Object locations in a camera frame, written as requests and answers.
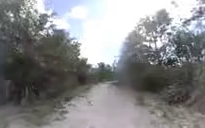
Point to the pale dirt path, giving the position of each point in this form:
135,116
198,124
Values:
105,106

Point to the row of trees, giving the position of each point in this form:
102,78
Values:
33,60
166,60

